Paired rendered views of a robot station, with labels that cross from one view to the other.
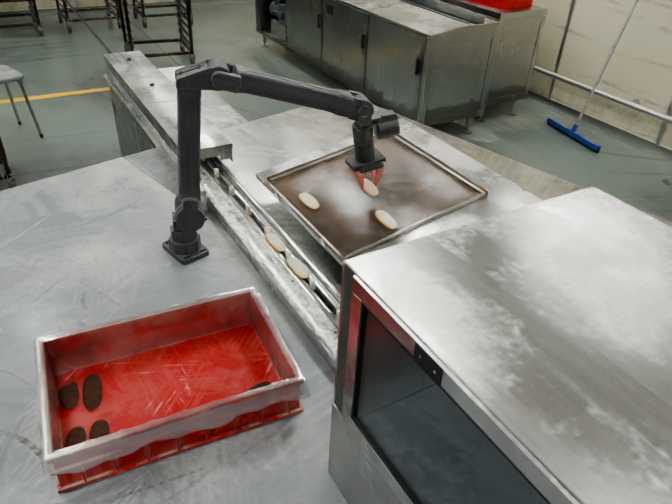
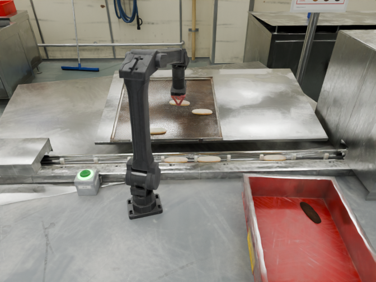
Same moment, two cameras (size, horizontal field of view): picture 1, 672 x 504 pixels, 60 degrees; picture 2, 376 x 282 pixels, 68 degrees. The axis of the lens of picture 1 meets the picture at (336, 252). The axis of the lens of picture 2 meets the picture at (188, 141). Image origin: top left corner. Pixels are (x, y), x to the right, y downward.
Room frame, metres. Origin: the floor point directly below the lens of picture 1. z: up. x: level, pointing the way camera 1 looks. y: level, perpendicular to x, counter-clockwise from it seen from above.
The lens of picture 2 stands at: (0.87, 0.95, 1.60)
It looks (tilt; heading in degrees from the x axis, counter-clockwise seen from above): 35 degrees down; 300
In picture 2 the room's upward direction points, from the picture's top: straight up
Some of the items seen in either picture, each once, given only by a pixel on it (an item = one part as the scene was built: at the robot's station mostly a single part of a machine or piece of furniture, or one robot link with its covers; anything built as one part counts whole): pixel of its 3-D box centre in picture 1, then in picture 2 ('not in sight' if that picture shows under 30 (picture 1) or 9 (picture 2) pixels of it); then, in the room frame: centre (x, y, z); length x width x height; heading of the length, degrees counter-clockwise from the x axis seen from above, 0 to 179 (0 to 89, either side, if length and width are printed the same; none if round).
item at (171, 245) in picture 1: (184, 239); (143, 199); (1.35, 0.43, 0.86); 0.12 x 0.09 x 0.08; 45
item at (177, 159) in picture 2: (275, 241); (175, 159); (1.37, 0.17, 0.86); 0.10 x 0.04 x 0.01; 32
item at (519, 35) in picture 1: (483, 56); (4, 47); (5.02, -1.16, 0.44); 0.70 x 0.55 x 0.87; 32
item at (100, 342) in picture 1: (170, 375); (304, 239); (0.82, 0.33, 0.88); 0.49 x 0.34 x 0.10; 117
